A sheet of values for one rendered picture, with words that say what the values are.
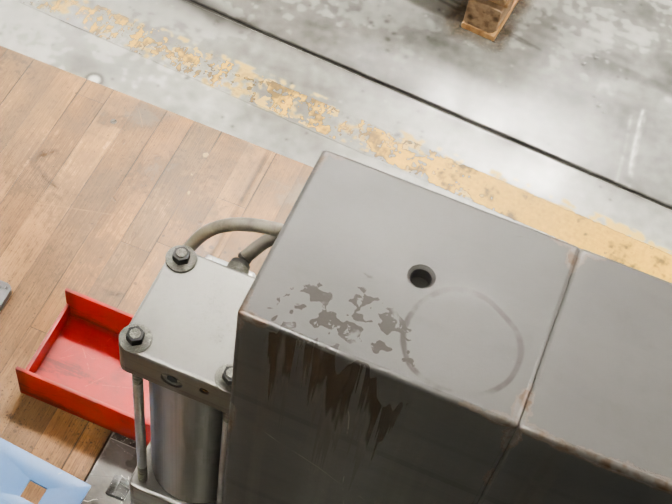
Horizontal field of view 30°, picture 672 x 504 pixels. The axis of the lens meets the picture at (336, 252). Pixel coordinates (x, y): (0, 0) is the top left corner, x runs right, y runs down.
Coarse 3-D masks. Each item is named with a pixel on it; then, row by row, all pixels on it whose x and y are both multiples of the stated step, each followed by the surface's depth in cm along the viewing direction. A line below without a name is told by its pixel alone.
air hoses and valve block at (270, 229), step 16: (208, 224) 90; (224, 224) 88; (240, 224) 88; (256, 224) 88; (272, 224) 88; (192, 240) 91; (256, 240) 89; (272, 240) 89; (240, 256) 89; (256, 256) 90
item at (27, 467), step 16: (0, 448) 132; (16, 448) 132; (0, 464) 131; (16, 464) 131; (32, 464) 132; (48, 464) 132; (0, 480) 130; (16, 480) 130; (32, 480) 131; (48, 480) 131; (64, 480) 132; (80, 480) 132; (0, 496) 129; (16, 496) 130; (48, 496) 130; (64, 496) 131; (80, 496) 131
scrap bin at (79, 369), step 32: (64, 320) 151; (96, 320) 151; (128, 320) 148; (64, 352) 150; (96, 352) 150; (32, 384) 143; (64, 384) 147; (96, 384) 148; (128, 384) 148; (96, 416) 144; (128, 416) 140
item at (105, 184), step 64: (0, 64) 173; (0, 128) 167; (64, 128) 168; (128, 128) 170; (192, 128) 171; (0, 192) 162; (64, 192) 163; (128, 192) 164; (192, 192) 165; (256, 192) 166; (0, 256) 156; (64, 256) 158; (128, 256) 159; (0, 320) 152; (0, 384) 147; (64, 448) 144
